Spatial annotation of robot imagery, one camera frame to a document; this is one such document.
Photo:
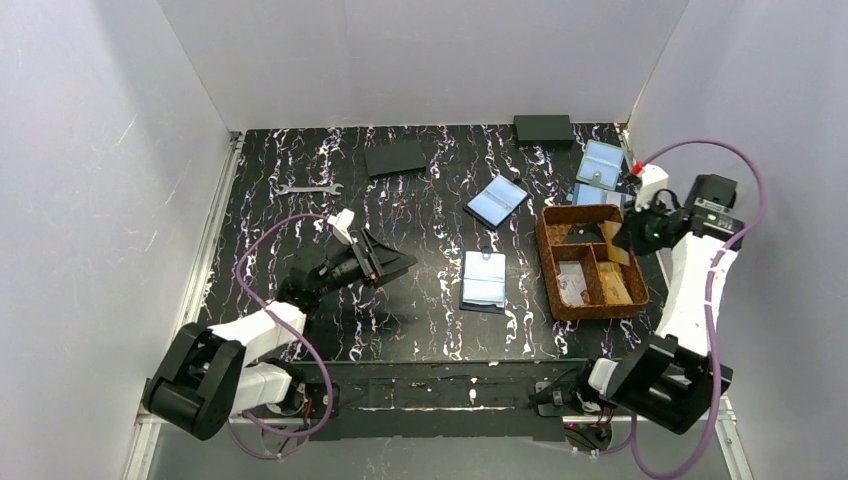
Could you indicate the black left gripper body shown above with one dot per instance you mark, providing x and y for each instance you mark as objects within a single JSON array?
[{"x": 369, "y": 259}]

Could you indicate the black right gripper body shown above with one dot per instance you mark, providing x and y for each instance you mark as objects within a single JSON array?
[{"x": 636, "y": 234}]

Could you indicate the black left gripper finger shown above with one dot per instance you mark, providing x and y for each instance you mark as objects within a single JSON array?
[
  {"x": 392, "y": 271},
  {"x": 386, "y": 258}
]

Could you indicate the orange credit card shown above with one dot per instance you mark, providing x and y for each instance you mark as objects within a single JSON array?
[{"x": 615, "y": 253}]

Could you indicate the dark blue card holder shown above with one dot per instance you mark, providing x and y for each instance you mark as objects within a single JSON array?
[{"x": 483, "y": 281}]

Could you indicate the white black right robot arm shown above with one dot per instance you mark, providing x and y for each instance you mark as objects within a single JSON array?
[{"x": 669, "y": 378}]

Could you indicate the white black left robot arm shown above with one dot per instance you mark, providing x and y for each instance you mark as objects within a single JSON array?
[{"x": 209, "y": 373}]

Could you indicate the yellow cards in basket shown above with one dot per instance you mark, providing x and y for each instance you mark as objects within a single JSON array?
[{"x": 613, "y": 284}]

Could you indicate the blue striped card holder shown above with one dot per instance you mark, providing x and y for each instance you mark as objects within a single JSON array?
[{"x": 585, "y": 194}]

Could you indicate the white cards in basket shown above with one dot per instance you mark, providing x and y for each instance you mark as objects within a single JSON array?
[{"x": 572, "y": 284}]

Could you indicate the light blue snap card holder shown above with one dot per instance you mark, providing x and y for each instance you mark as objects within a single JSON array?
[{"x": 601, "y": 165}]

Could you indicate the open blue card holder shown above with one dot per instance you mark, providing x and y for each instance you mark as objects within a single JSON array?
[{"x": 496, "y": 201}]

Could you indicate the black item in basket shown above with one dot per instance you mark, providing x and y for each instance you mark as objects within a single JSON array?
[{"x": 584, "y": 233}]

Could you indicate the woven brown basket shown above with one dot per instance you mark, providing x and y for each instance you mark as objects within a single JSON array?
[{"x": 553, "y": 225}]

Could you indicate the silver open-end wrench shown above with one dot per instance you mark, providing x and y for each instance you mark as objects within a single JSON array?
[{"x": 332, "y": 189}]

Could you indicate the black flat box centre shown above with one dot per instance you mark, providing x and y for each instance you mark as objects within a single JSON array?
[{"x": 395, "y": 158}]

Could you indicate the black box at back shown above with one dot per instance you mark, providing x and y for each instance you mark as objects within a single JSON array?
[{"x": 531, "y": 130}]

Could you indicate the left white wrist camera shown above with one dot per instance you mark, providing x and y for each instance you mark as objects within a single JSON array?
[{"x": 340, "y": 224}]

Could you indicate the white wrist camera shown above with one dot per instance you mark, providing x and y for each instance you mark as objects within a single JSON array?
[
  {"x": 651, "y": 180},
  {"x": 340, "y": 224}
]

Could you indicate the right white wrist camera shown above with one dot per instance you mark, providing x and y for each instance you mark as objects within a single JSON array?
[{"x": 651, "y": 180}]

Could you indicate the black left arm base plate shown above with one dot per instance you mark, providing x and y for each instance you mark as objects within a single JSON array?
[{"x": 307, "y": 401}]

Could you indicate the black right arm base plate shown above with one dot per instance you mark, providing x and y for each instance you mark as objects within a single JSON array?
[{"x": 561, "y": 398}]

